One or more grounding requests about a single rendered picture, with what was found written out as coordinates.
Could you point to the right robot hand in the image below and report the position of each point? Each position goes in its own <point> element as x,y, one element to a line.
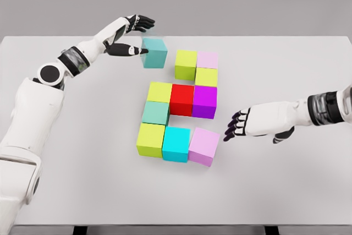
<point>264,120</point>

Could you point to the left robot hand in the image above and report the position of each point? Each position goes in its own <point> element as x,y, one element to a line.
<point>115,32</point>

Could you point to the teal cube block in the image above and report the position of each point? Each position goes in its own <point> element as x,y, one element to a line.
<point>154,53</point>

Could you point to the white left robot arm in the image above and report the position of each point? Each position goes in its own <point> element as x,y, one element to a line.
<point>35,114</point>

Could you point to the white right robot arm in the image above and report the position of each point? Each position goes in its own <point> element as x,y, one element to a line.
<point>321,108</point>

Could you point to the purple cube block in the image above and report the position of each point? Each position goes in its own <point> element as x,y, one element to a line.
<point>204,102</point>

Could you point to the light pink cube block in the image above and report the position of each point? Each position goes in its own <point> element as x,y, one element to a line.
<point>207,59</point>
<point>203,147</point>

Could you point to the yellow-green cube block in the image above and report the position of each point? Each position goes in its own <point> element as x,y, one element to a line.
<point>206,77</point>
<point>159,92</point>
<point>149,140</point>
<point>185,64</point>

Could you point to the red cube block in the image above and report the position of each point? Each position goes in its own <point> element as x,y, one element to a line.
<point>182,100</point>

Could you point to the mint green cube block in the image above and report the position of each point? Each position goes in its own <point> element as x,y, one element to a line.
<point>154,112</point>

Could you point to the cyan cube block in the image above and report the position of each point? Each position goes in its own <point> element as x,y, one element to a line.
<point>176,144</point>

